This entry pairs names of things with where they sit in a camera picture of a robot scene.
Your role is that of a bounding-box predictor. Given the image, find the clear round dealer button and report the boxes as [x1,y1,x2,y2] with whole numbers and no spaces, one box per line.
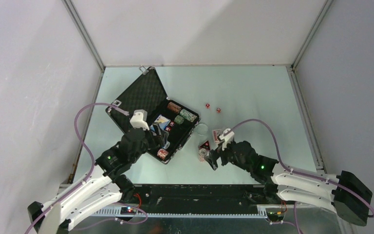
[195,123,208,136]

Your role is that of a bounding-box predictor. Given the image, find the green chip stack in case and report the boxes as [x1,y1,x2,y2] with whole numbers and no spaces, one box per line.
[174,115,185,124]

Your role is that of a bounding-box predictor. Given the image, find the red chip stack in case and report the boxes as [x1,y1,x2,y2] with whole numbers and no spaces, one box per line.
[157,148,168,160]

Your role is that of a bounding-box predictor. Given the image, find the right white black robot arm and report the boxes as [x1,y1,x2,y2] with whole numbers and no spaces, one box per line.
[204,141,373,227]

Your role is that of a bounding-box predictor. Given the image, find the black aluminium poker case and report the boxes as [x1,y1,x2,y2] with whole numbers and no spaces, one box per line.
[103,67,200,165]

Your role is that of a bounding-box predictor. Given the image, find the red playing card deck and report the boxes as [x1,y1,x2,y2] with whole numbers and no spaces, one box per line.
[212,129,224,145]

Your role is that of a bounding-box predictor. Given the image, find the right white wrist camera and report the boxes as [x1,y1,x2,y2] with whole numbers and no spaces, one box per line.
[218,128,235,151]

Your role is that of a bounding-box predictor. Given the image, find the green white chip stack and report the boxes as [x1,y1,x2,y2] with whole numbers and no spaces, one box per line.
[179,109,197,122]

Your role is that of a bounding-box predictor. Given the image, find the red dice in case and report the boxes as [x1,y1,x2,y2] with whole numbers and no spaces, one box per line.
[165,121,175,132]

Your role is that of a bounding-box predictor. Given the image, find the black triangular all-in button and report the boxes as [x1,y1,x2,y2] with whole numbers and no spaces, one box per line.
[198,140,211,151]

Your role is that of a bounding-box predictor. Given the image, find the brown chip stack in case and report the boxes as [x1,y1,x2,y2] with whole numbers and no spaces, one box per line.
[167,102,182,114]

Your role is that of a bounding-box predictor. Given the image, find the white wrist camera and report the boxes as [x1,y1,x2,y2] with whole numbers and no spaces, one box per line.
[130,109,150,131]
[218,128,235,151]

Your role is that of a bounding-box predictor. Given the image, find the red white chip stack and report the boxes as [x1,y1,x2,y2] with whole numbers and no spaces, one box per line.
[199,148,208,162]

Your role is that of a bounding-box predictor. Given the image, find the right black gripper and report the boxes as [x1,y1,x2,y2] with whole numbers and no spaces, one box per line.
[204,138,252,173]

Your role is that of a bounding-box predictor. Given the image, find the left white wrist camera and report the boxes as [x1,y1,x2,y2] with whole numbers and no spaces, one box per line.
[130,109,150,131]

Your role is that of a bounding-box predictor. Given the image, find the blue playing card deck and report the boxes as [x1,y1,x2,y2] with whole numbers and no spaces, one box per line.
[150,115,171,132]

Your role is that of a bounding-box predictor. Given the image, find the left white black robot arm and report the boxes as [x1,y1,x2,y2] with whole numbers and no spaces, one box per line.
[26,123,169,234]

